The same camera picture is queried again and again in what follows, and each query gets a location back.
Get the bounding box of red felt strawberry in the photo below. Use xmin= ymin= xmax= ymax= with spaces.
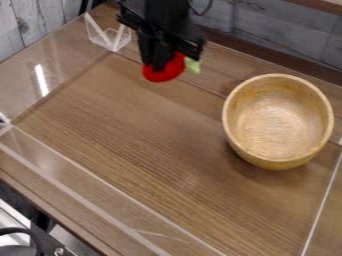
xmin=141 ymin=52 xmax=200 ymax=83

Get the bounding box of black cable bottom left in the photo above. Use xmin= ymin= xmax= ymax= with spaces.
xmin=0 ymin=227 xmax=34 ymax=249

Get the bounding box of black metal table bracket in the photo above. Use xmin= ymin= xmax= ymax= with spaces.
xmin=29 ymin=223 xmax=76 ymax=256

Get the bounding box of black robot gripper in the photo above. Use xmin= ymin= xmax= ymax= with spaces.
xmin=116 ymin=0 xmax=205 ymax=72

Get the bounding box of clear acrylic tray wall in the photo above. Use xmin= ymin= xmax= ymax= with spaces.
xmin=0 ymin=19 xmax=342 ymax=256

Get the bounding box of light wooden bowl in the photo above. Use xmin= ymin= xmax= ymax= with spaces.
xmin=222 ymin=73 xmax=334 ymax=170

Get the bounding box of clear acrylic corner bracket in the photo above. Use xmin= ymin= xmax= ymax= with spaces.
xmin=84 ymin=13 xmax=132 ymax=52

